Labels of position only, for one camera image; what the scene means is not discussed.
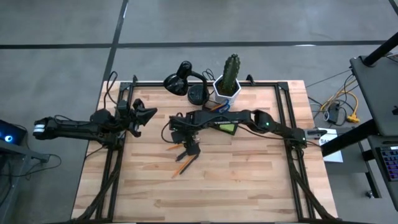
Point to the black gooseneck desk lamp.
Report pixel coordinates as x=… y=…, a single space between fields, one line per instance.
x=177 y=83

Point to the backlit keyboard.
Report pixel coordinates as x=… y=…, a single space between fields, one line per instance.
x=390 y=161

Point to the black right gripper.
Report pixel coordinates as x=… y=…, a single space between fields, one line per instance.
x=183 y=124

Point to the black mesh desk organizer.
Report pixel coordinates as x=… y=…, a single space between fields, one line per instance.
x=207 y=105

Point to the green cactus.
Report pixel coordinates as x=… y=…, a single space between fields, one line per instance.
x=230 y=71

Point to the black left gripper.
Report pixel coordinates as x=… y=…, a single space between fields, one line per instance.
x=126 y=116

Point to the white paper sheet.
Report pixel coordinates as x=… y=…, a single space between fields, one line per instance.
x=334 y=155

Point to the black aluminium table frame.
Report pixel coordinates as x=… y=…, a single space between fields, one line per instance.
x=149 y=84

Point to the grey metal stand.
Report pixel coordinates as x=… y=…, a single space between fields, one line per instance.
x=18 y=151

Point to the small caster wheel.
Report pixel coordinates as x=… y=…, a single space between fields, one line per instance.
x=370 y=194

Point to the green sticky note pad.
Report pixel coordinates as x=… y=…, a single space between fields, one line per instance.
x=228 y=128

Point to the dark grey flat panel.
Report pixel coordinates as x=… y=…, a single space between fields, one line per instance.
x=379 y=93

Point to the black stand beam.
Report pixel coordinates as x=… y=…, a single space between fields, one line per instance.
x=348 y=139

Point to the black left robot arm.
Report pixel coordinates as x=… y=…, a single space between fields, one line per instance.
x=71 y=130

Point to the black pen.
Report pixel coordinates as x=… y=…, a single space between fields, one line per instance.
x=188 y=165

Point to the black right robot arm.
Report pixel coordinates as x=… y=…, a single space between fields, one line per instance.
x=248 y=117

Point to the black pole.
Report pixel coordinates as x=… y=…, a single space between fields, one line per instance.
x=381 y=51

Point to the black device with blue light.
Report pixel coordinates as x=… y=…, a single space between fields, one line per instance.
x=9 y=137

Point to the black power adapter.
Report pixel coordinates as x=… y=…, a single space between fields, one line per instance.
x=334 y=113

